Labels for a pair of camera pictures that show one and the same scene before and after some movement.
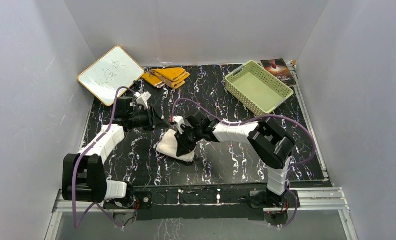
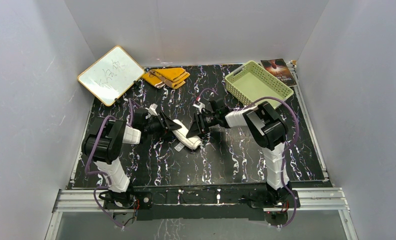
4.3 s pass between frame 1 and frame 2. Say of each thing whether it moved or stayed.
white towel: moved
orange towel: stayed
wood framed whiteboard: stayed
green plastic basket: stayed
